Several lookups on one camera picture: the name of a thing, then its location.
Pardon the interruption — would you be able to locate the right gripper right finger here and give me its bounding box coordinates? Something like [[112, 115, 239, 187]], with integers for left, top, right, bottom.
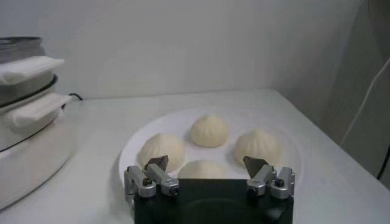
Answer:
[[243, 155, 296, 200]]

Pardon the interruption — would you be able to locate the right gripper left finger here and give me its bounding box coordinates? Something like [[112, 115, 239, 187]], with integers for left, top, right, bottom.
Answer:
[[124, 155, 180, 203]]

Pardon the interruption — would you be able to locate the white steamed baozi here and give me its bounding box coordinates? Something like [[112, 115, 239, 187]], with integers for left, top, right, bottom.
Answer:
[[189, 114, 230, 149], [177, 160, 228, 180], [137, 133, 186, 173], [233, 128, 283, 167]]

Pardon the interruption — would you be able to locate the white electric steamer pot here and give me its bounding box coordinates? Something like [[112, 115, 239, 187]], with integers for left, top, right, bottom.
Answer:
[[0, 91, 80, 211]]

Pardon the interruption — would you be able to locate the white round plate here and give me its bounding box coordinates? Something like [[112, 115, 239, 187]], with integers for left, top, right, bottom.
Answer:
[[118, 107, 304, 197]]

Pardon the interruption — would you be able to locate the black pot power cord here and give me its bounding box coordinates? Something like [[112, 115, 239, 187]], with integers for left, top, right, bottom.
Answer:
[[60, 93, 83, 110]]

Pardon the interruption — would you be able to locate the white wall cable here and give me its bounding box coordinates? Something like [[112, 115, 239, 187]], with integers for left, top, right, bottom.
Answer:
[[340, 59, 390, 146]]

